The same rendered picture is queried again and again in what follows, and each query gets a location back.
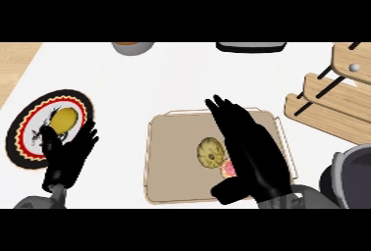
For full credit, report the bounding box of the wooden tiered shelf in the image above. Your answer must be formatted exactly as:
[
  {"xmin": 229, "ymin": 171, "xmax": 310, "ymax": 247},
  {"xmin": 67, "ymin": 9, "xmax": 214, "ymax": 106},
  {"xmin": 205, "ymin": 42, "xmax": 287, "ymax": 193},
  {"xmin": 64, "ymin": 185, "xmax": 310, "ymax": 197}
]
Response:
[{"xmin": 282, "ymin": 41, "xmax": 371, "ymax": 146}]

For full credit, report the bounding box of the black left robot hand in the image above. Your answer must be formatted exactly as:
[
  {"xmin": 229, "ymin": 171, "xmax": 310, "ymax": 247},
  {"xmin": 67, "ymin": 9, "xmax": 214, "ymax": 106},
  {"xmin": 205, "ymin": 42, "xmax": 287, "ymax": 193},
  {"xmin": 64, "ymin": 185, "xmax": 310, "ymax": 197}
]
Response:
[{"xmin": 38, "ymin": 120, "xmax": 101, "ymax": 193}]

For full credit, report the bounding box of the beige tray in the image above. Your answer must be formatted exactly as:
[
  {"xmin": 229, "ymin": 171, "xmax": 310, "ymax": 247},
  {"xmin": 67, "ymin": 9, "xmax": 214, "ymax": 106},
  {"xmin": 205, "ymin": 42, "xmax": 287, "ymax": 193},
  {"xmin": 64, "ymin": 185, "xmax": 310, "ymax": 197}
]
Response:
[{"xmin": 142, "ymin": 109, "xmax": 300, "ymax": 206}]

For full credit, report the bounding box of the black red patterned plate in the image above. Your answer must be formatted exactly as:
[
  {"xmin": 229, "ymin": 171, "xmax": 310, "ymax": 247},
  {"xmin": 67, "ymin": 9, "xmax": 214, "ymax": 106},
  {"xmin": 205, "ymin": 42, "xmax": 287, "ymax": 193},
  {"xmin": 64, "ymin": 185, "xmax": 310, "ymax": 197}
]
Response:
[{"xmin": 4, "ymin": 88, "xmax": 96, "ymax": 171}]

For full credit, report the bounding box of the dark grey pot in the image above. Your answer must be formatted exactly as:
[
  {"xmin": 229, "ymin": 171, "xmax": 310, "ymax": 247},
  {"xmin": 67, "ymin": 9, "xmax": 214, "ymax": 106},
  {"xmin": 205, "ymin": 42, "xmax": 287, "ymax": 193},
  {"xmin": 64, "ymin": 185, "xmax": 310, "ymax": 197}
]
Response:
[{"xmin": 318, "ymin": 143, "xmax": 371, "ymax": 210}]

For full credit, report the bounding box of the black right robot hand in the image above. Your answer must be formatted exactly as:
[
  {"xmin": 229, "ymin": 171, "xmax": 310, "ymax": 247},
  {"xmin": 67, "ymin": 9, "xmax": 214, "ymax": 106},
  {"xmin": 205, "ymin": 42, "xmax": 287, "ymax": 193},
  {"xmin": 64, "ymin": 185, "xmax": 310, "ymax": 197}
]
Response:
[{"xmin": 204, "ymin": 94, "xmax": 294, "ymax": 207}]

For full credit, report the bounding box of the grey bowl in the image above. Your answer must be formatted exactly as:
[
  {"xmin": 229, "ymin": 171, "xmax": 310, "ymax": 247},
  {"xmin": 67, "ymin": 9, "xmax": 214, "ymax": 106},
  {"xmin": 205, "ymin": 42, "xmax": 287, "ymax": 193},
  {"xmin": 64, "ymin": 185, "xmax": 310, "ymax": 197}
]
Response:
[{"xmin": 111, "ymin": 41, "xmax": 155, "ymax": 57}]

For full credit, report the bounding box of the yellow lemon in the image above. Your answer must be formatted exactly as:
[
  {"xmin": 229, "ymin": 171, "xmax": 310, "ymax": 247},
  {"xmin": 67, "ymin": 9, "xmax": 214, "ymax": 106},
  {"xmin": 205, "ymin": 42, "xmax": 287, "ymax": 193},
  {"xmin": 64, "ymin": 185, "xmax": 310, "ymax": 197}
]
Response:
[{"xmin": 49, "ymin": 107, "xmax": 80, "ymax": 135}]

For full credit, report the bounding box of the black flat appliance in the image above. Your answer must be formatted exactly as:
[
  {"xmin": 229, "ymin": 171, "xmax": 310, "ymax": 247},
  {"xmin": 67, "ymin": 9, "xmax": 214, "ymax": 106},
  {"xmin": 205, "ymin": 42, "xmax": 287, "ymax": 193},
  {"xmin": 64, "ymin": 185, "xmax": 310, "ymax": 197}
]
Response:
[{"xmin": 214, "ymin": 41, "xmax": 288, "ymax": 54}]

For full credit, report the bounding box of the pink frosted donut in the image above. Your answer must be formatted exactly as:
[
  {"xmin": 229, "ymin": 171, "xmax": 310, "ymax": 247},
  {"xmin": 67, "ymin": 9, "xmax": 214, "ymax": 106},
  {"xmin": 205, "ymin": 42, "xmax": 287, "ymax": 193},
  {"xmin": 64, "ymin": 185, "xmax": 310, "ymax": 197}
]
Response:
[{"xmin": 219, "ymin": 159, "xmax": 239, "ymax": 179}]

